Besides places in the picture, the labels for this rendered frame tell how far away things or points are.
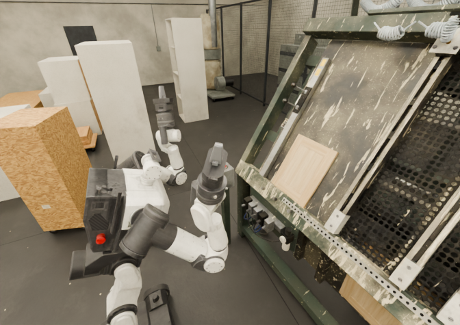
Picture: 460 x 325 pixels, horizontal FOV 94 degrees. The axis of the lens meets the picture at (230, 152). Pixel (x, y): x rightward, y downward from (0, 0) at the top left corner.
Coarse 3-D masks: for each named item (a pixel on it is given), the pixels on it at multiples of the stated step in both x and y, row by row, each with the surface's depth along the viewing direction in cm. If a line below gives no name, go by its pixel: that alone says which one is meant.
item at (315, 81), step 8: (328, 64) 150; (320, 72) 150; (312, 80) 153; (312, 88) 152; (304, 104) 155; (288, 120) 160; (296, 120) 158; (288, 128) 158; (280, 136) 162; (288, 136) 161; (280, 144) 160; (272, 152) 164; (280, 152) 164; (272, 160) 163; (264, 168) 166; (264, 176) 166
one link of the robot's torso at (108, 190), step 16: (96, 176) 84; (112, 176) 87; (128, 176) 90; (96, 192) 76; (112, 192) 78; (128, 192) 81; (144, 192) 84; (160, 192) 88; (96, 208) 76; (112, 208) 78; (128, 208) 78; (160, 208) 84; (96, 224) 78; (112, 224) 77; (128, 224) 82; (96, 240) 78; (112, 240) 84
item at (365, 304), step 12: (348, 276) 142; (348, 288) 144; (360, 288) 136; (348, 300) 148; (360, 300) 139; (372, 300) 131; (360, 312) 142; (372, 312) 133; (384, 312) 126; (372, 324) 136; (384, 324) 128; (396, 324) 121
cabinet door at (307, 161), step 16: (304, 144) 148; (320, 144) 139; (288, 160) 154; (304, 160) 146; (320, 160) 137; (288, 176) 152; (304, 176) 143; (320, 176) 135; (288, 192) 148; (304, 192) 140
